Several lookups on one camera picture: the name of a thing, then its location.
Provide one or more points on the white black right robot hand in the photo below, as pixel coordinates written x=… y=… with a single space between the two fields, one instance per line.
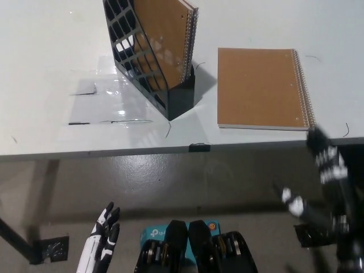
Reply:
x=330 y=162

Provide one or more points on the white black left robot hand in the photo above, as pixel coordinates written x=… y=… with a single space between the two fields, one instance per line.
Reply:
x=95 y=241

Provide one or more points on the brown spiral notebook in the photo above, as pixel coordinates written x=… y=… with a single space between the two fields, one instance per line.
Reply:
x=258 y=88
x=159 y=34

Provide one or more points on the black mesh book holder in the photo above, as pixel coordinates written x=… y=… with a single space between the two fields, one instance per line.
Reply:
x=182 y=99

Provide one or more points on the teal tp-link box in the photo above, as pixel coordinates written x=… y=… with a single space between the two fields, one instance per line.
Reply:
x=155 y=231

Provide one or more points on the grey table leg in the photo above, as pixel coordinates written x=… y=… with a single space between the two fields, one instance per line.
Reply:
x=45 y=193

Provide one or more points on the black diagonal table brace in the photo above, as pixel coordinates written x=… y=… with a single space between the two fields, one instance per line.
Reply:
x=17 y=236

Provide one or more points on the black tape on table edge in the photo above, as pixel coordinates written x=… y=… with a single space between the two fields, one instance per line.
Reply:
x=199 y=147

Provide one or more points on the clear plastic sheet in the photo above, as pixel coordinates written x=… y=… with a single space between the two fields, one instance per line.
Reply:
x=113 y=96

